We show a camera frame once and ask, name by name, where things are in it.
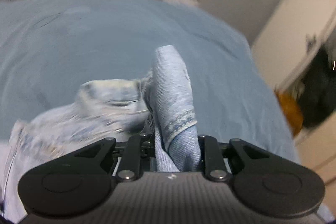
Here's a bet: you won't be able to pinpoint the denim jacket with print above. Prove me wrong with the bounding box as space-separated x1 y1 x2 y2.
1 46 201 222

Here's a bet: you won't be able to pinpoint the white wardrobe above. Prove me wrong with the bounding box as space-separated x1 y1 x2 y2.
252 0 335 186

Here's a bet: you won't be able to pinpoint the blue bed blanket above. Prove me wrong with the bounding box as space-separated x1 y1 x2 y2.
1 0 299 162

